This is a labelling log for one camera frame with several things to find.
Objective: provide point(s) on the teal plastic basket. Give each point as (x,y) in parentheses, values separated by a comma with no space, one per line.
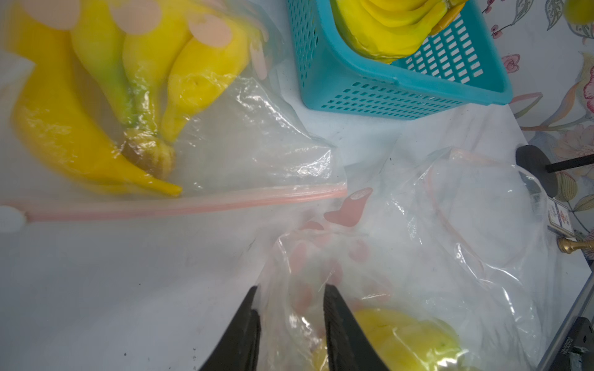
(459,66)

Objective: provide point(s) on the yellow banana bunch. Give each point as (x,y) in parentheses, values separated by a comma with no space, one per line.
(387,31)
(114,83)

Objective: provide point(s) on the small printed card box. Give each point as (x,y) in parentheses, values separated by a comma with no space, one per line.
(559,219)

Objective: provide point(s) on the small brass knob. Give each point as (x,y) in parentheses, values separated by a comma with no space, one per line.
(568,246)

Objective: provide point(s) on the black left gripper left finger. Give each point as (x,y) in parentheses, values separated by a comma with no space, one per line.
(238,348)

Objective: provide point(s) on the blue microphone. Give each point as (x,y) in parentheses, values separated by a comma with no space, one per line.
(532,159)

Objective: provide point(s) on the pink dotted zip bag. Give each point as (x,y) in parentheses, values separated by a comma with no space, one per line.
(457,237)

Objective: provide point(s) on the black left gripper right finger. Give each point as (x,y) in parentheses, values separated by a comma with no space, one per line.
(348,347)

